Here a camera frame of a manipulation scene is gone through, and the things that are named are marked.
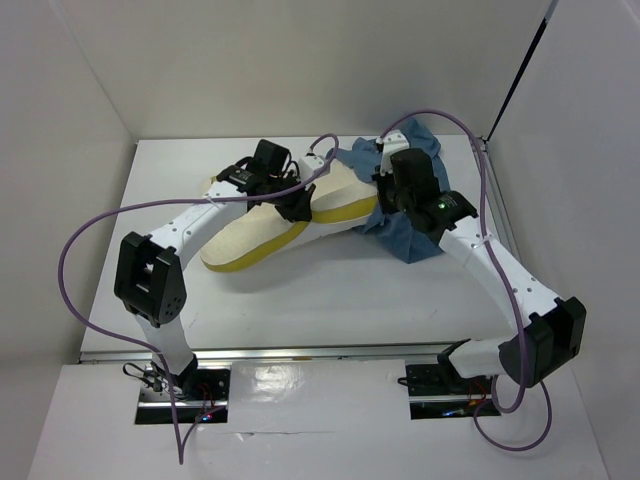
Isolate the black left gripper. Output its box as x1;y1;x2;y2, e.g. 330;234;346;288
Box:
267;170;316;223

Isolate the blue fabric pillowcase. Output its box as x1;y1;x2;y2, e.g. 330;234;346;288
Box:
332;118;450;264

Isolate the cream pillow with yellow band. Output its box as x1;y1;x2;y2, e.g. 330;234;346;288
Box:
199;160;377;273

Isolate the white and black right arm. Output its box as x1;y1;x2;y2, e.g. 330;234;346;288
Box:
373;146;586;392

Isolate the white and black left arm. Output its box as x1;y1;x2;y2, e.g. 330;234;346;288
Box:
114;139;327;399

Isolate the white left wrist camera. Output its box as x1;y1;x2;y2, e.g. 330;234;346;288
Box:
296;153;330;183

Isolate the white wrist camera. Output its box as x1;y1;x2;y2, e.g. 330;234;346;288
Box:
375;129;410;176
296;153;330;183

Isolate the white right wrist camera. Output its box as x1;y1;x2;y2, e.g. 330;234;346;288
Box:
375;129;410;176

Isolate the aluminium front rail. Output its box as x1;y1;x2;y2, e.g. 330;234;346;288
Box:
77;341;551;365

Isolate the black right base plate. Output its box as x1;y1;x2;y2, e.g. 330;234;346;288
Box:
396;364;500;420

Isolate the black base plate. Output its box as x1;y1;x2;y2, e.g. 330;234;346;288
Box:
396;364;500;420
122;362;231;425

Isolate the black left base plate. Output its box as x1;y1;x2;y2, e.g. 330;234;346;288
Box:
122;362;231;425

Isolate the black vertical corner post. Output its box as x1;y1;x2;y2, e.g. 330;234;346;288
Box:
486;0;558;141

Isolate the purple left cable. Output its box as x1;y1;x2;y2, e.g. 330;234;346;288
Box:
57;132;341;465

